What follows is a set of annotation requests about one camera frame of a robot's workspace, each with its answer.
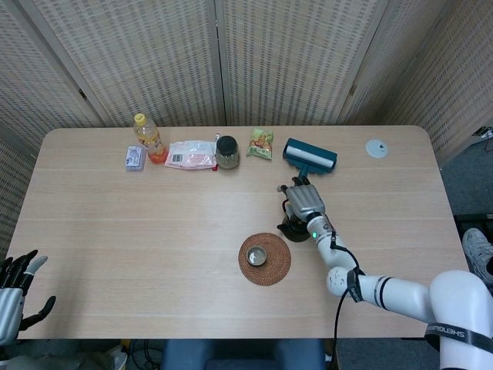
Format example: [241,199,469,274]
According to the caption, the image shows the dark ceramic teacup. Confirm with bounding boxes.
[246,246,270,267]

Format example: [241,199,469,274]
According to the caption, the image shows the glass jar with black lid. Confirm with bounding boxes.
[214,135,240,171]

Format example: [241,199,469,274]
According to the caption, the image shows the white sneaker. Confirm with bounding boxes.
[461,227,493,284]

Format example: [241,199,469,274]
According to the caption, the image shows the black floor cable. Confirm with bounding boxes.
[129,338,163,370]

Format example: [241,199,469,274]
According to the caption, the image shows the green snack packet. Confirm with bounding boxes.
[246,128,274,160]

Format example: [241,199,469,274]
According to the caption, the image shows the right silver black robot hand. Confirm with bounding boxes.
[276,176,327,227]

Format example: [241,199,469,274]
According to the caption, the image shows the round woven rattan coaster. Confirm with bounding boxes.
[238,232,292,287]

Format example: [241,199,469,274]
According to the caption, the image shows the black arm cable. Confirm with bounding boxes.
[329,230,367,365]

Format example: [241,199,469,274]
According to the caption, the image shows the small blue tissue pack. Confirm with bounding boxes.
[123,145,148,173]

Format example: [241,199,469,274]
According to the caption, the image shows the grey round cable grommet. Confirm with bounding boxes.
[365,139,390,158]

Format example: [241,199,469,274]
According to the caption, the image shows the pink snack bag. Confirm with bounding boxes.
[164,140,218,172]

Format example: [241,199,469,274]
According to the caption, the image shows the woven folding screen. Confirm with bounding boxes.
[0,0,493,247]

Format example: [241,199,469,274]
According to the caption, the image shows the grey fabric heap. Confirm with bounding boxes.
[11,341,128,370]

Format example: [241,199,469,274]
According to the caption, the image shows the black teapot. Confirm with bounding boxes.
[277,214,311,243]

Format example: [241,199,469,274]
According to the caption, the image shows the teal lint roller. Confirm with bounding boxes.
[282,137,338,185]

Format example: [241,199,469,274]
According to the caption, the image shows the orange drink bottle yellow cap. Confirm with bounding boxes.
[132,113,169,165]

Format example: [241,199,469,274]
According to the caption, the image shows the blue chair seat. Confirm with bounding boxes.
[159,338,327,370]

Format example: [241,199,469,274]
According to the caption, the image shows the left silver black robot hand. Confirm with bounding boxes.
[0,249,57,346]

